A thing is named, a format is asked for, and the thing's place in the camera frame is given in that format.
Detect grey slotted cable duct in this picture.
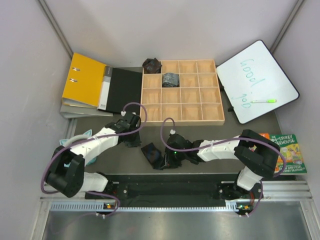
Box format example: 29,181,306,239
50,200,240,213

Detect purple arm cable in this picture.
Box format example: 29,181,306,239
40,101,148,217
159,117,287,217

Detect white whiteboard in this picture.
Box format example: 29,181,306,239
216,40,300,124

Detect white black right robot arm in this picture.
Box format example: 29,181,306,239
164,129,281,198

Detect teal cat ear headphones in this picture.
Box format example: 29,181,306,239
59,129,97,168

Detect rolled grey tie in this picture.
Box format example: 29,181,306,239
162,72,180,88

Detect orange treehouse book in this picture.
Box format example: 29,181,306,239
259,133,270,143

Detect black folder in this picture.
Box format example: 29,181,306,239
97,66,143,114

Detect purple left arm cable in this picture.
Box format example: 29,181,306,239
40,101,148,217

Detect green marker pen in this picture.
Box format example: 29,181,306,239
251,99,277,104

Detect grey folder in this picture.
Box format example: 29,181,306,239
60,104,113,119

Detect brown blue striped tie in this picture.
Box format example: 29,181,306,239
141,142,165,170

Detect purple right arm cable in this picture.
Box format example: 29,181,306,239
159,117,287,217

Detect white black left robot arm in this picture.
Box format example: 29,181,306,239
42,112,141,199

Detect green treehouse book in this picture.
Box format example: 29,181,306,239
269,134,307,175

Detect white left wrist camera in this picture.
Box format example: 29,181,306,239
120,110,136,117

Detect rolled dark brown tie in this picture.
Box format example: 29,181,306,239
142,58,162,74

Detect wooden compartment tray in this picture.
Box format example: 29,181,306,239
140,59,225,126

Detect dark grey table mat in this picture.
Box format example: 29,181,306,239
74,92,282,175

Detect yellow ring binder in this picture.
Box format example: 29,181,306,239
61,52,107,109

